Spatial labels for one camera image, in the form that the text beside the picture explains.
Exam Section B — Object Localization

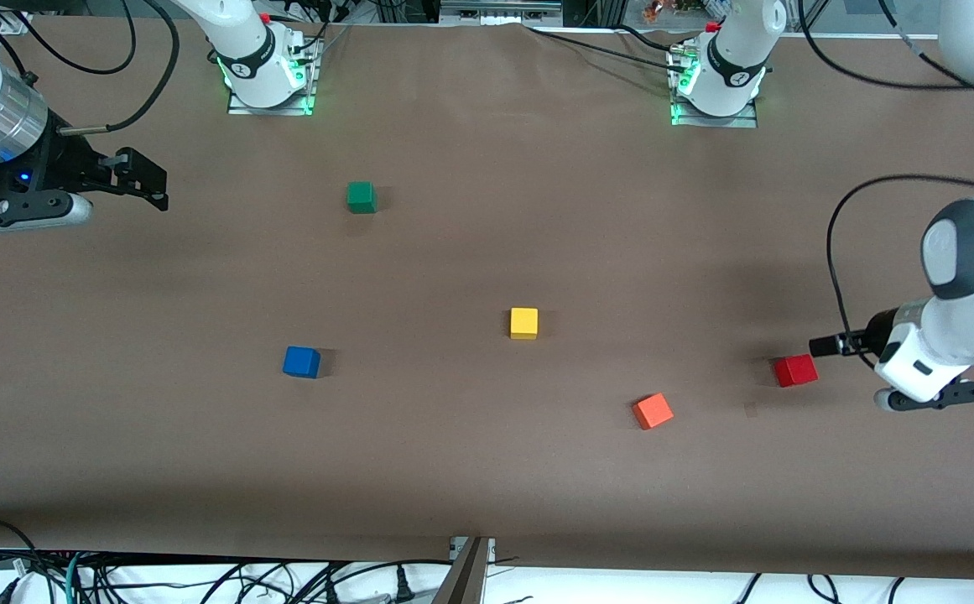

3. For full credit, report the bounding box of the aluminium profile post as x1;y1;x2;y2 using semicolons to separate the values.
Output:
431;536;497;604

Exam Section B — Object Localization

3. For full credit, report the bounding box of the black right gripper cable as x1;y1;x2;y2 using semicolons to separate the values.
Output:
57;0;182;136

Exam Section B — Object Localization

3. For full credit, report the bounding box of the aluminium frame rail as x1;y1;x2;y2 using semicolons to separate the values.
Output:
440;0;565;28

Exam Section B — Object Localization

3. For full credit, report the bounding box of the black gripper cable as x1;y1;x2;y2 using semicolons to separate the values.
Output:
826;174;974;372
57;0;182;136

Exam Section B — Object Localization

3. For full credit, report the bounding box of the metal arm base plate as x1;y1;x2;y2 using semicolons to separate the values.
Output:
227;35;321;117
668;44;759;129

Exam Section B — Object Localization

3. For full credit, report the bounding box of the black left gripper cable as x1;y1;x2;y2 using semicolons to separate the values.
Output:
826;174;974;372

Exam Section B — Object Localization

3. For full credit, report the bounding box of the blue wooden block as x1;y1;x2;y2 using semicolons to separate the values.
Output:
283;346;322;380

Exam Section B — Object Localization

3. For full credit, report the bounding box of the orange wooden block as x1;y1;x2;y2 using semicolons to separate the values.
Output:
632;392;675;431

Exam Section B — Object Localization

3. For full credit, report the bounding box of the red wooden block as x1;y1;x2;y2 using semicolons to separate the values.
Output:
773;353;820;389

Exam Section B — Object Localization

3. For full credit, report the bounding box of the brown table cover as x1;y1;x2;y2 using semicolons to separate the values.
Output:
0;15;974;581

